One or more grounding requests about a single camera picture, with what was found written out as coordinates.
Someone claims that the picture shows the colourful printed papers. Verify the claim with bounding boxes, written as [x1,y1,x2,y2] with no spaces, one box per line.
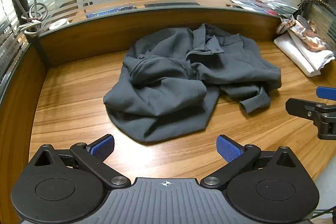
[227,0,280,16]

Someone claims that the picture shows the grey pants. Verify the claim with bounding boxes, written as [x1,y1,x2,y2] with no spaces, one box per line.
[103,24,282,145]

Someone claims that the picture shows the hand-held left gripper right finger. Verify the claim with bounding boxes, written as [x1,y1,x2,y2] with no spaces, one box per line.
[200,135,307,190]

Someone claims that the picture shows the white folded cloth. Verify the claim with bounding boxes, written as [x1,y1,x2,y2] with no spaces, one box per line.
[273,30,335,77]

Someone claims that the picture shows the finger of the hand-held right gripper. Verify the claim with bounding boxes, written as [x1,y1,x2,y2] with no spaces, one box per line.
[286,98,336,140]
[316,86,336,102]

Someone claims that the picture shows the dark beaded string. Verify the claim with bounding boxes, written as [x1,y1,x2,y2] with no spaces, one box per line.
[299,0,336,17]

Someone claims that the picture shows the white tape roll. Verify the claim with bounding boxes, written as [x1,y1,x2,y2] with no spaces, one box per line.
[49,18,69,30]

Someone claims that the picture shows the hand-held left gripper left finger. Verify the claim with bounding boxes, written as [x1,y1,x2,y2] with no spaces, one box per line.
[28,134,131,190]

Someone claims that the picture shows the brown patterned cloth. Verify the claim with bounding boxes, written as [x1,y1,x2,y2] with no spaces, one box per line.
[276,13,332,51]

